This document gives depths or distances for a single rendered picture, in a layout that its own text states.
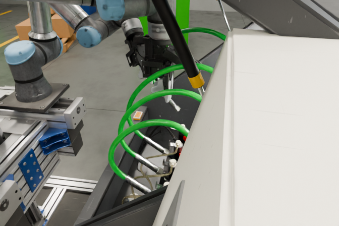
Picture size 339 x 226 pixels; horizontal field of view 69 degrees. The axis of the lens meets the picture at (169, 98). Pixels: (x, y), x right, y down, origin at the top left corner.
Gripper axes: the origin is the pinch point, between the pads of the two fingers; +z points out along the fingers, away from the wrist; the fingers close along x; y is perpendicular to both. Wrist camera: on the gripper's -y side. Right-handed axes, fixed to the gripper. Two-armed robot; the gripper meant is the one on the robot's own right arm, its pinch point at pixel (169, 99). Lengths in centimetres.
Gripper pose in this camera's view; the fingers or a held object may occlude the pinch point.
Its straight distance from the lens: 77.5
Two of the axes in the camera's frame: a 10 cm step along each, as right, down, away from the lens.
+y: -9.8, -1.2, 1.8
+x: -2.1, 5.3, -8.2
